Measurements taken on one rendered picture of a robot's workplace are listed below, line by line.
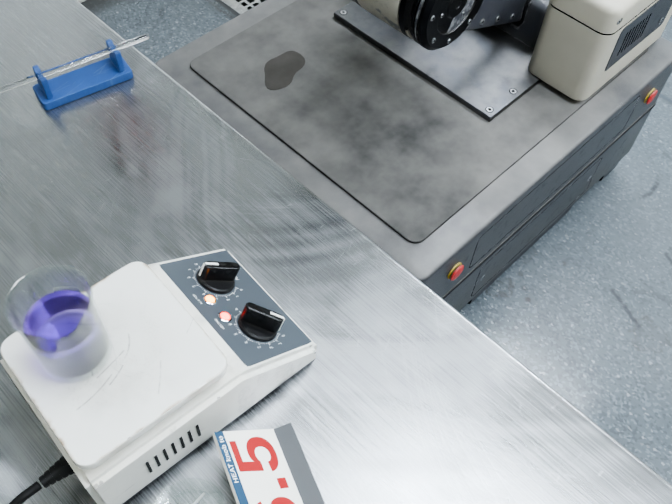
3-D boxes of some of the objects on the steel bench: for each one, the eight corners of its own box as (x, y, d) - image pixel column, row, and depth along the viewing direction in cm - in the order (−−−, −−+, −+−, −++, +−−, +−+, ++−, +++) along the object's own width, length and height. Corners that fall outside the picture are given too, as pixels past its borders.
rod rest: (121, 60, 82) (114, 33, 79) (134, 78, 81) (128, 51, 78) (33, 92, 79) (23, 66, 76) (45, 112, 77) (35, 86, 74)
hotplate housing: (227, 262, 67) (219, 207, 61) (320, 362, 62) (322, 314, 55) (-3, 410, 58) (-41, 364, 52) (83, 542, 53) (52, 510, 46)
